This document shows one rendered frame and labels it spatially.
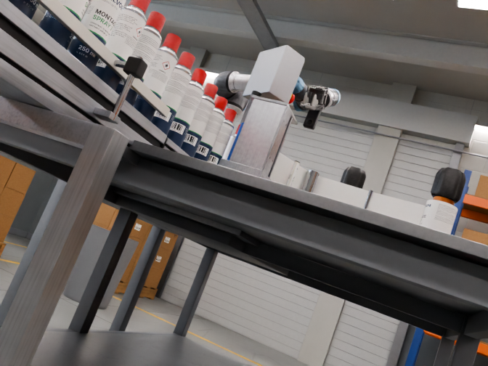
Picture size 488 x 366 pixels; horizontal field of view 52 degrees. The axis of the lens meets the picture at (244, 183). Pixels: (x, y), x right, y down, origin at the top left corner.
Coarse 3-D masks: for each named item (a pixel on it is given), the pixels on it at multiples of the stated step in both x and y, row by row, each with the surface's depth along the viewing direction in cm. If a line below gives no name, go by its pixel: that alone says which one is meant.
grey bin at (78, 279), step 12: (96, 228) 413; (96, 240) 410; (132, 240) 421; (84, 252) 412; (96, 252) 409; (132, 252) 427; (84, 264) 409; (120, 264) 417; (72, 276) 412; (84, 276) 407; (120, 276) 422; (72, 288) 407; (84, 288) 405; (108, 288) 414; (108, 300) 419
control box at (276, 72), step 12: (276, 48) 182; (288, 48) 177; (264, 60) 185; (276, 60) 178; (288, 60) 177; (300, 60) 180; (252, 72) 188; (264, 72) 181; (276, 72) 175; (288, 72) 178; (300, 72) 181; (252, 84) 184; (264, 84) 177; (276, 84) 175; (288, 84) 178; (264, 96) 179; (276, 96) 175; (288, 96) 178
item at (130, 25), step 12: (132, 0) 93; (144, 0) 93; (132, 12) 91; (144, 12) 94; (120, 24) 91; (132, 24) 91; (144, 24) 93; (120, 36) 90; (132, 36) 91; (108, 48) 90; (120, 48) 90; (132, 48) 92; (96, 72) 89; (108, 72) 89; (108, 84) 89
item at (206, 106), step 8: (208, 88) 126; (216, 88) 127; (208, 96) 126; (200, 104) 124; (208, 104) 125; (200, 112) 124; (208, 112) 125; (192, 120) 124; (200, 120) 124; (208, 120) 126; (192, 128) 123; (200, 128) 124; (192, 136) 123; (200, 136) 125; (184, 144) 123; (192, 144) 123; (192, 152) 123
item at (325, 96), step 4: (308, 88) 195; (312, 88) 194; (316, 88) 194; (320, 88) 193; (324, 88) 197; (328, 88) 202; (312, 92) 197; (316, 92) 193; (320, 92) 192; (324, 92) 192; (308, 96) 195; (312, 96) 195; (320, 96) 193; (324, 96) 195; (328, 96) 202; (320, 100) 193; (324, 100) 196; (328, 100) 202; (320, 104) 194; (324, 104) 198; (328, 104) 203
